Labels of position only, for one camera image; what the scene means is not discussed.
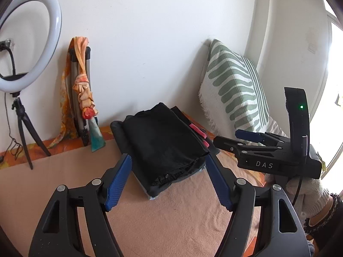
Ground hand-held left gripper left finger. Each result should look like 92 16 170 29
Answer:
28 153 132 257

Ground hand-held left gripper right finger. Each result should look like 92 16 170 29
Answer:
205 154 313 257

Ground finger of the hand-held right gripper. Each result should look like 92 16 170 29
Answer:
235 129 288 147
214 136 284 154

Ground black pants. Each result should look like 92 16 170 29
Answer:
122 102 211 186

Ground person's right forearm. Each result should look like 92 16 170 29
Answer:
303 193 343 257

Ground person's right hand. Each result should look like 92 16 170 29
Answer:
264 174 330 218

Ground stack of folded black clothes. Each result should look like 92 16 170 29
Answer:
111 106 207 200

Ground green white striped pillow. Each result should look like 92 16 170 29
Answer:
198 39 288 146

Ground window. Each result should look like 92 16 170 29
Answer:
320 0 343 182

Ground pink blanket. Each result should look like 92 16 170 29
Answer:
0 136 268 257

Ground folded grey metal stand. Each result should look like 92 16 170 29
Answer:
69 47 93 146

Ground orange patterned scarf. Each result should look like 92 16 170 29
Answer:
48 36 106 152

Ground black tripod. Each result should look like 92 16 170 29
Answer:
11 92 51 170

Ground ring light cable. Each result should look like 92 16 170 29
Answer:
0 94 24 164

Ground white ring light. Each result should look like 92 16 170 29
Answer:
0 0 63 95

